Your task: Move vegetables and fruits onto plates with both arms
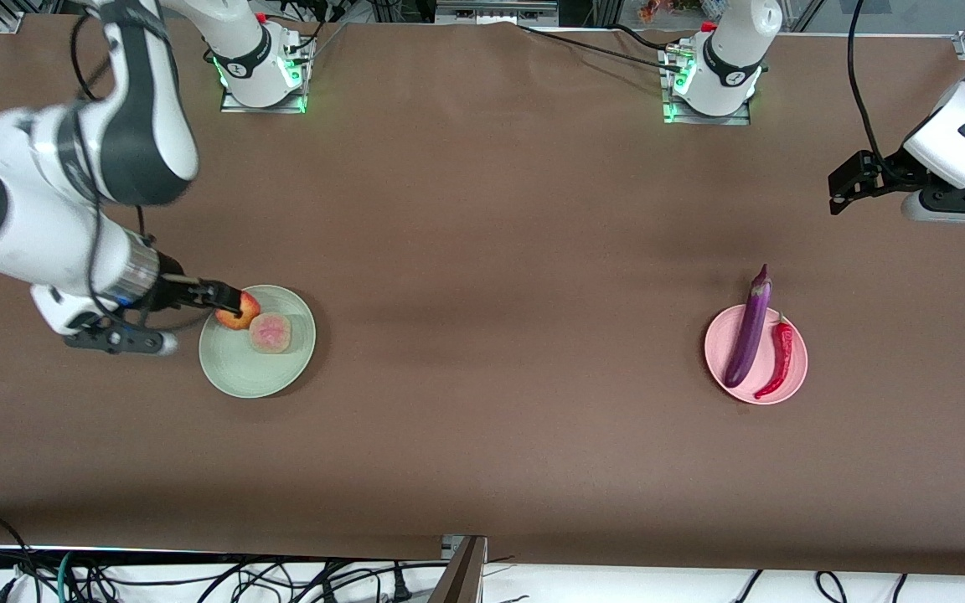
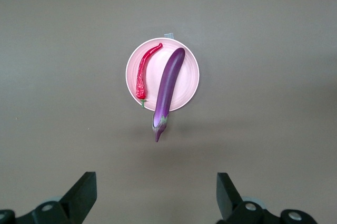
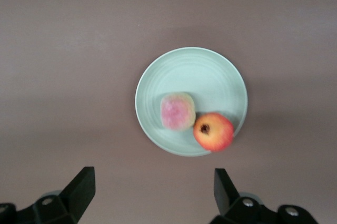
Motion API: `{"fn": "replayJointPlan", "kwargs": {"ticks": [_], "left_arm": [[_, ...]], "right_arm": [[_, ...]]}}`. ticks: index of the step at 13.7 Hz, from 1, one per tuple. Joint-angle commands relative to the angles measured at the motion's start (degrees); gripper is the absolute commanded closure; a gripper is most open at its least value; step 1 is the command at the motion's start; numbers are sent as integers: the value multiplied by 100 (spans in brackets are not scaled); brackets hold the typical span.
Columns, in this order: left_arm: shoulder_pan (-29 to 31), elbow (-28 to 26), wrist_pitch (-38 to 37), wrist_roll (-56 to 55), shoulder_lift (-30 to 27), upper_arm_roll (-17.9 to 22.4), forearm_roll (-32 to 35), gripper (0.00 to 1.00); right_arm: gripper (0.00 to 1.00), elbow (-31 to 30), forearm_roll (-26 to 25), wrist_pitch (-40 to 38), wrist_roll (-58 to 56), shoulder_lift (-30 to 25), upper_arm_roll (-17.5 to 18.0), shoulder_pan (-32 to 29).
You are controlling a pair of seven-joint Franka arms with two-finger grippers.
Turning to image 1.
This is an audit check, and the brown table cloth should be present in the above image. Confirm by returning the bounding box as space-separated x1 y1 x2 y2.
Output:
0 15 965 579

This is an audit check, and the red chili pepper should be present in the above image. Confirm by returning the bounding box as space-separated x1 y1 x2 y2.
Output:
753 312 796 400

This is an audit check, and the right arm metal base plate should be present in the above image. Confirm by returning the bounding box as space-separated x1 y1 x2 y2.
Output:
220 84 309 115

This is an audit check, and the pink plate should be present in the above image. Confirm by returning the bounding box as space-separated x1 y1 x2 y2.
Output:
704 304 808 406

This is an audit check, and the light green plate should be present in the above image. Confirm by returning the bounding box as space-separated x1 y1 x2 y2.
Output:
199 285 317 399

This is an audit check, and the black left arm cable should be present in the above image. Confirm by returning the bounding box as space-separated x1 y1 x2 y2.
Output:
847 0 904 182

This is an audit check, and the purple eggplant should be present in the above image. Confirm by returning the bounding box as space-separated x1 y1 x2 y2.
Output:
723 265 773 389

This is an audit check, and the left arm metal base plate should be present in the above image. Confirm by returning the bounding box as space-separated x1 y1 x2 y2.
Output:
663 94 751 126

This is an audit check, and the pink peach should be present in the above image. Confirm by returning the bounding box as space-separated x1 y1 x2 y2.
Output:
248 313 292 355

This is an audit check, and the red apple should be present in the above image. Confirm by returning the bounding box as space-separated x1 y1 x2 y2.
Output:
214 291 262 332

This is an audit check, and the aluminium profile post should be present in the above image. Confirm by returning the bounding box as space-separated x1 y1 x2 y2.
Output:
428 534 488 603

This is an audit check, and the aluminium frame bar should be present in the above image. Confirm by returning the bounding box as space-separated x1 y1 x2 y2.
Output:
435 0 560 26

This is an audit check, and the black cable on cloth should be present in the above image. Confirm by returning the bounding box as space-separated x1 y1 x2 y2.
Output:
519 23 689 75

